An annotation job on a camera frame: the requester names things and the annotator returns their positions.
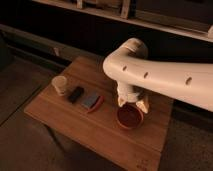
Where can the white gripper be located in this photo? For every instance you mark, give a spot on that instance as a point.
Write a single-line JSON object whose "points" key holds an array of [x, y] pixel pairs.
{"points": [[131, 94]]}

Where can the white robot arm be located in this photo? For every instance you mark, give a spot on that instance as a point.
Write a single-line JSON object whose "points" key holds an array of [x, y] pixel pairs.
{"points": [[188, 82]]}

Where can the red round bowl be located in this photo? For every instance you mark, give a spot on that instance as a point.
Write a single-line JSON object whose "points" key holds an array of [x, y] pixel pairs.
{"points": [[129, 117]]}

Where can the blue sponge on red tray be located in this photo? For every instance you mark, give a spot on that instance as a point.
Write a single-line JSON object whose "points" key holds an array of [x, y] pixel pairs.
{"points": [[92, 102]]}

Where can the wooden table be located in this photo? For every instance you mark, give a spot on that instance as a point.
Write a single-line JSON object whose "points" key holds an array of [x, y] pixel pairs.
{"points": [[135, 150]]}

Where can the black rectangular block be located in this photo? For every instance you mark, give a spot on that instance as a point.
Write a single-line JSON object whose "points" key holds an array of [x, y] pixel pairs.
{"points": [[75, 94]]}

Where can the white paper cup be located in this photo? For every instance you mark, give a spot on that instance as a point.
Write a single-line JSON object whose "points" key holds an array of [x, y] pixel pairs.
{"points": [[60, 85]]}

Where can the white wall outlet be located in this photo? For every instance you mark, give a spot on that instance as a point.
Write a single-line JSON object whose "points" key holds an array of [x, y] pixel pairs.
{"points": [[57, 51]]}

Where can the wooden wall shelf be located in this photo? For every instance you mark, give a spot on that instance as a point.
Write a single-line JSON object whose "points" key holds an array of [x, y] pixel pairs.
{"points": [[160, 22]]}

